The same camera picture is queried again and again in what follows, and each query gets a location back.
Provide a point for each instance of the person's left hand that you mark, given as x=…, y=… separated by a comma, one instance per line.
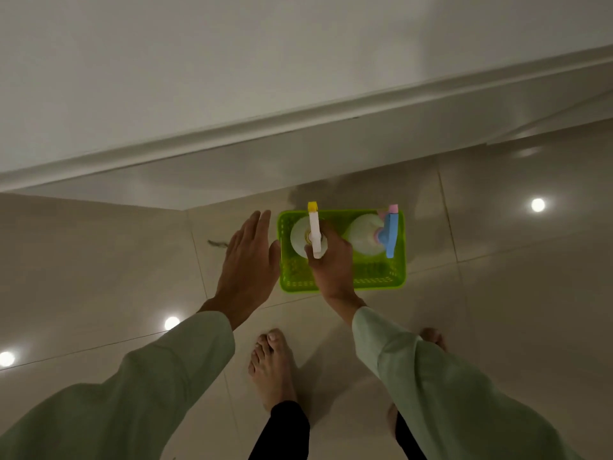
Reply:
x=245, y=273

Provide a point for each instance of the person's right hand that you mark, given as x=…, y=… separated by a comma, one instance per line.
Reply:
x=335, y=275

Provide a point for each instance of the person's left thumb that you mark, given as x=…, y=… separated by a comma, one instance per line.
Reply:
x=275, y=256

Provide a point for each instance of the person's left middle finger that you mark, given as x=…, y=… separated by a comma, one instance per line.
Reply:
x=252, y=229

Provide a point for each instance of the person's right thumb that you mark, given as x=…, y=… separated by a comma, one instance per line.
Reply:
x=312, y=270

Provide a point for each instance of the white spray bottle yellow nozzle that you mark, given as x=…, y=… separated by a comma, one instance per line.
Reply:
x=314, y=227

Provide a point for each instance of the person's right forearm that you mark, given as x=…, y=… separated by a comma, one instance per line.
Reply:
x=445, y=392

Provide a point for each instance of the person's left forearm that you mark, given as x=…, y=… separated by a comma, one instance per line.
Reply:
x=124, y=392

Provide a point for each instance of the white spray bottle blue trigger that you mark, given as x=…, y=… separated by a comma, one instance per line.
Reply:
x=368, y=237

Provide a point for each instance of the green plastic basket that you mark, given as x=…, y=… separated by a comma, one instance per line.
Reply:
x=378, y=275

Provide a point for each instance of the person's left foot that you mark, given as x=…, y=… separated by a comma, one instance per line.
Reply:
x=273, y=368

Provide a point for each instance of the white skirting board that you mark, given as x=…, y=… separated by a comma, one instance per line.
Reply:
x=297, y=122

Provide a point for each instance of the person's left leg black trousers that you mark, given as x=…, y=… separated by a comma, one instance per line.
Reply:
x=282, y=433

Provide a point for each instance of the person's leg black trousers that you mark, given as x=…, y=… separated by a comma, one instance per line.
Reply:
x=407, y=443
x=282, y=433

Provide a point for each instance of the person's right leg black trousers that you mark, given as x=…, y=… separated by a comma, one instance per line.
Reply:
x=407, y=443

